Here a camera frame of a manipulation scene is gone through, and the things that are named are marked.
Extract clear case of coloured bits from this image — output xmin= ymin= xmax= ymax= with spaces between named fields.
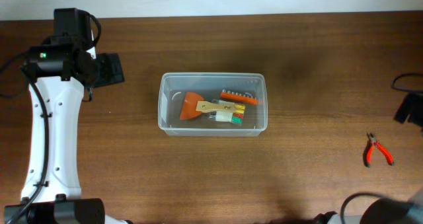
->
xmin=210 ymin=100 xmax=246 ymax=125

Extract left black cable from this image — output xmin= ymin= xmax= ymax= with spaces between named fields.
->
xmin=0 ymin=12 xmax=102 ymax=224

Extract clear plastic storage container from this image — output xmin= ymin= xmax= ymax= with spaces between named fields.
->
xmin=158 ymin=72 xmax=268 ymax=137

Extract orange rail of sockets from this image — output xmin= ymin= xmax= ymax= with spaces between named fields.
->
xmin=220 ymin=89 xmax=267 ymax=105

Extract orange scraper with wooden handle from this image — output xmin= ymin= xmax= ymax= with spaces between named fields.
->
xmin=180 ymin=92 xmax=237 ymax=120

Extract black cable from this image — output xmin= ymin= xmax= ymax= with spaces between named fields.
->
xmin=0 ymin=12 xmax=102 ymax=224
xmin=339 ymin=72 xmax=423 ymax=224

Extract right black cable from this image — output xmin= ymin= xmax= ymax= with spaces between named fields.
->
xmin=339 ymin=72 xmax=423 ymax=224

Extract red handled pliers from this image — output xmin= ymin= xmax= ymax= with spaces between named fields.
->
xmin=362 ymin=132 xmax=395 ymax=168

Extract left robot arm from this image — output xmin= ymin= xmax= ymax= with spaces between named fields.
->
xmin=4 ymin=8 xmax=124 ymax=224

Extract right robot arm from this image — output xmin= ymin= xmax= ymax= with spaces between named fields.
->
xmin=312 ymin=91 xmax=422 ymax=224

